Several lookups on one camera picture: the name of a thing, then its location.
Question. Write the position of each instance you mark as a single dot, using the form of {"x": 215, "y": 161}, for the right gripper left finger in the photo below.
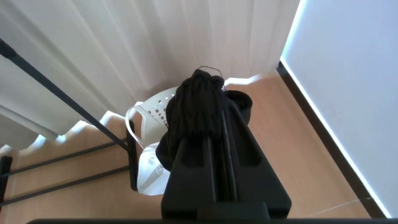
{"x": 186, "y": 186}

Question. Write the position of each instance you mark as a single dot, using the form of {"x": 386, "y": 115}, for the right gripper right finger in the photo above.
{"x": 258, "y": 186}

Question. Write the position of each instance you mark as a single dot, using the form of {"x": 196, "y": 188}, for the black shorts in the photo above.
{"x": 196, "y": 105}

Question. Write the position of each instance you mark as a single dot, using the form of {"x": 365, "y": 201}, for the white laundry basket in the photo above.
{"x": 154, "y": 127}

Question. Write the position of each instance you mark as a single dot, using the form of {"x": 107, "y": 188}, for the black clothes rack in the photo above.
{"x": 62, "y": 96}

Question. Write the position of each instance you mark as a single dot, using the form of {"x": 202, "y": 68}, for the beige curtain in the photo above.
{"x": 124, "y": 46}

